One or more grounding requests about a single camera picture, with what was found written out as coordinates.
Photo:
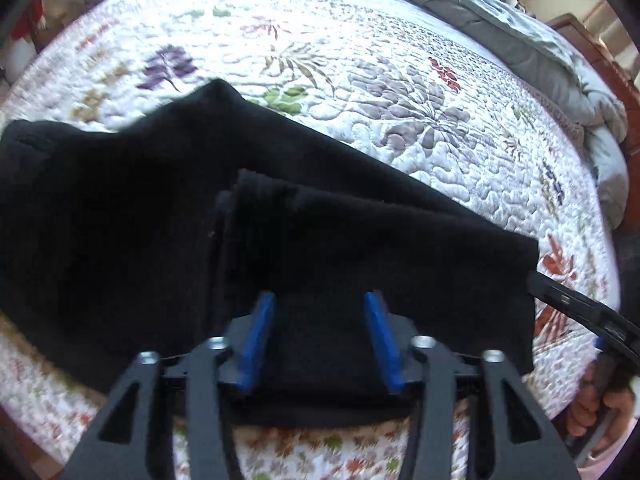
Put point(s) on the red bag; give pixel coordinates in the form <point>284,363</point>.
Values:
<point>30,22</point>

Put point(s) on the light blue comforter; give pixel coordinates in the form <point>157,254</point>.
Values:
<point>500,20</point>

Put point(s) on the person's right hand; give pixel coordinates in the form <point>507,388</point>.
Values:
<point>582,410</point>

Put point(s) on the black pants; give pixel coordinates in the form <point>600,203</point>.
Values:
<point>150,210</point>

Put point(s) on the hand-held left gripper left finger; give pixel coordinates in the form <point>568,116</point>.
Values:
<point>255,345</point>

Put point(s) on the wooden headboard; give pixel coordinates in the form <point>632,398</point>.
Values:
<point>600,60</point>

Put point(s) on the floral quilted bedspread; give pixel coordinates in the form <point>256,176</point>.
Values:
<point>350,85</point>

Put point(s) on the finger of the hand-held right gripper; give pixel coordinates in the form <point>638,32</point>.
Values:
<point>565,297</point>

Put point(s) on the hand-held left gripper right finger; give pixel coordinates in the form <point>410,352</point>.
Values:
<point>382,345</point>

